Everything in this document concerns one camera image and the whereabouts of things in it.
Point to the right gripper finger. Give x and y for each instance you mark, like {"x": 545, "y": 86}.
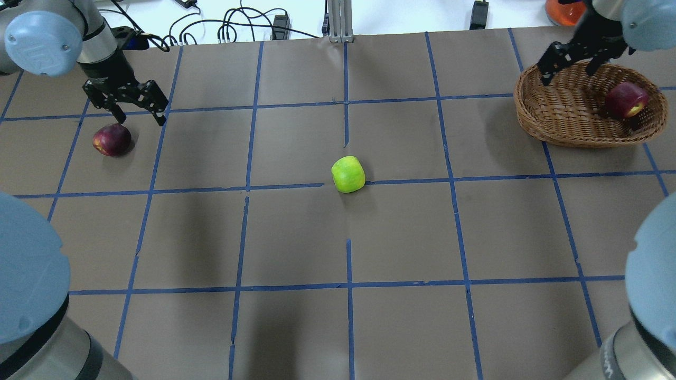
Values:
{"x": 594, "y": 64}
{"x": 547, "y": 75}

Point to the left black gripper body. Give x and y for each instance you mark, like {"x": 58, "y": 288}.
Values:
{"x": 109, "y": 69}

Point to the green apple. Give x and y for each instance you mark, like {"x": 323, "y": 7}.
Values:
{"x": 348, "y": 174}

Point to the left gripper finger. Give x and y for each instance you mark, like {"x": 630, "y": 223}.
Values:
{"x": 158, "y": 112}
{"x": 118, "y": 113}

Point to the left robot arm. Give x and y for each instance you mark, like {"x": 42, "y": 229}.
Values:
{"x": 52, "y": 37}

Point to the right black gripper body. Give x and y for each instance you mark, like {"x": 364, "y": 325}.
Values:
{"x": 601, "y": 32}

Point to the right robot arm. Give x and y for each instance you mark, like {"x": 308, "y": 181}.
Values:
{"x": 647, "y": 25}

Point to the black power adapter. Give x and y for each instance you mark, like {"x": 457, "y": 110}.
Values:
{"x": 479, "y": 15}

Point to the aluminium frame post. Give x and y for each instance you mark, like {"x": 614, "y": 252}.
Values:
{"x": 339, "y": 21}

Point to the orange bucket with lid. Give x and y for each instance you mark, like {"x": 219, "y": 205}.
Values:
{"x": 564, "y": 13}

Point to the woven wicker basket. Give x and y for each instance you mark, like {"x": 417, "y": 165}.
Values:
{"x": 571, "y": 111}

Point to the red yellow apple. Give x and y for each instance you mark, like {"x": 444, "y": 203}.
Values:
{"x": 626, "y": 100}

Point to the dark red apple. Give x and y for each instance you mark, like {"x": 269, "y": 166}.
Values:
{"x": 113, "y": 140}

